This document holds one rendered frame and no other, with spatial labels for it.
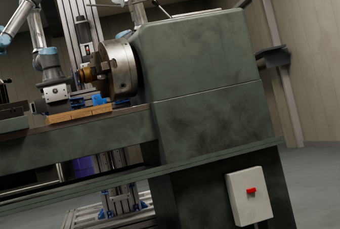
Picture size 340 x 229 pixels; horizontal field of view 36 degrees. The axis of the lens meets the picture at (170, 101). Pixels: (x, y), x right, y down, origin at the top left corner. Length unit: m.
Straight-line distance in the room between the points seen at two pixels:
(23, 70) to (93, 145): 7.97
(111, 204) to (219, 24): 1.48
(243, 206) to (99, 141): 0.76
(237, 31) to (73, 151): 1.03
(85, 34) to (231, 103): 1.25
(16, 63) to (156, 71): 8.02
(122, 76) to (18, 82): 7.89
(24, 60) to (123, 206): 7.19
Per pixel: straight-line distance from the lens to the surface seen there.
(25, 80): 10.38
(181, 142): 2.54
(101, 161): 3.49
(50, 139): 2.48
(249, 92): 2.70
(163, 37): 2.58
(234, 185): 2.56
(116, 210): 3.55
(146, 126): 2.55
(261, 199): 2.63
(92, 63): 2.73
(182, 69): 2.58
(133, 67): 2.58
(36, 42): 3.53
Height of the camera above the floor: 0.75
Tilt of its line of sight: 2 degrees up
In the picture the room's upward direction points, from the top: 13 degrees counter-clockwise
